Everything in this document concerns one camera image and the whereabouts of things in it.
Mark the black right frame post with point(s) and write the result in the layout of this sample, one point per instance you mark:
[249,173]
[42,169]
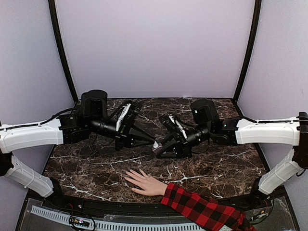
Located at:
[249,49]

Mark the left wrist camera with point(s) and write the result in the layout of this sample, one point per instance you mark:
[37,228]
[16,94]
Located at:
[128,115]

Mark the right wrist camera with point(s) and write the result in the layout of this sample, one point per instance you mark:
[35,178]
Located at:
[172,125]

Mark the right wiring board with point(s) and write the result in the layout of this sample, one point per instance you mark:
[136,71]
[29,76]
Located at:
[260,216]

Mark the black left frame post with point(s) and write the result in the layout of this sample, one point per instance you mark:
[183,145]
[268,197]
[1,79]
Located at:
[61,51]

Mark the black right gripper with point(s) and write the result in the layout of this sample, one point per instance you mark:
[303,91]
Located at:
[184,150]

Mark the black frame post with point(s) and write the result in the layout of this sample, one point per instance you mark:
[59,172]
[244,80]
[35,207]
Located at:
[249,49]
[61,51]

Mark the mannequin hand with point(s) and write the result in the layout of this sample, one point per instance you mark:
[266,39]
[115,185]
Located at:
[145,184]

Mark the grey slotted cable duct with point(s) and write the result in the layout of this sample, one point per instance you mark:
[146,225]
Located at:
[117,223]

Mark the black front table rail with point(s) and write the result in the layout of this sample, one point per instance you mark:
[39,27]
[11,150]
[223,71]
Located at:
[100,208]

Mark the small green circuit board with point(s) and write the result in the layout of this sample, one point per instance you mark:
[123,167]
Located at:
[78,222]

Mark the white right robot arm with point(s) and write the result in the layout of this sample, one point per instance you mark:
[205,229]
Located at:
[234,131]

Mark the red plaid sleeve forearm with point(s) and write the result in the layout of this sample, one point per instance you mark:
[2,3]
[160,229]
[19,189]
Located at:
[206,213]

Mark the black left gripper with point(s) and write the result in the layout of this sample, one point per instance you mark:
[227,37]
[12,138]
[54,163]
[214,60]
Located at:
[129,138]

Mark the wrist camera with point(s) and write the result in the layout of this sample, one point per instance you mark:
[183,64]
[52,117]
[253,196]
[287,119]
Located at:
[128,115]
[172,125]

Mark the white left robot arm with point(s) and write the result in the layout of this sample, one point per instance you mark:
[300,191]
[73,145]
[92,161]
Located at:
[69,126]

